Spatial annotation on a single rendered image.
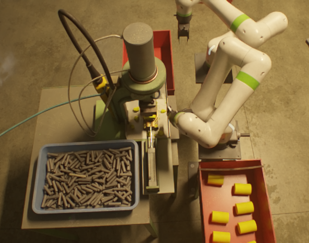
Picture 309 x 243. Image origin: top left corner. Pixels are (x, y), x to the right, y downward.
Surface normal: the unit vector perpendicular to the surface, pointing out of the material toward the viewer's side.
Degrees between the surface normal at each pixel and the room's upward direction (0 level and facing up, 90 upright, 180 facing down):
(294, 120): 0
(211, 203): 0
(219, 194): 0
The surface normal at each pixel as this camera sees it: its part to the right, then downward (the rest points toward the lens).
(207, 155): -0.04, -0.45
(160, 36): 0.04, 0.89
